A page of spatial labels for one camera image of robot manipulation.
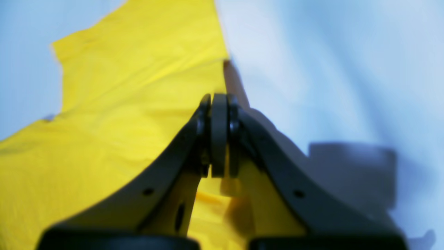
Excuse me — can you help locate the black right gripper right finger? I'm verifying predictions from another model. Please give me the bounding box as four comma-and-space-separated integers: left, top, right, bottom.
227, 94, 406, 250

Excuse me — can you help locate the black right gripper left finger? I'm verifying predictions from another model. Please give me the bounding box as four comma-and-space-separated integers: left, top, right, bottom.
37, 94, 228, 250

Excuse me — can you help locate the yellow T-shirt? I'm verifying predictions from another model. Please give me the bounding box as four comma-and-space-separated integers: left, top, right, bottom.
0, 0, 306, 250

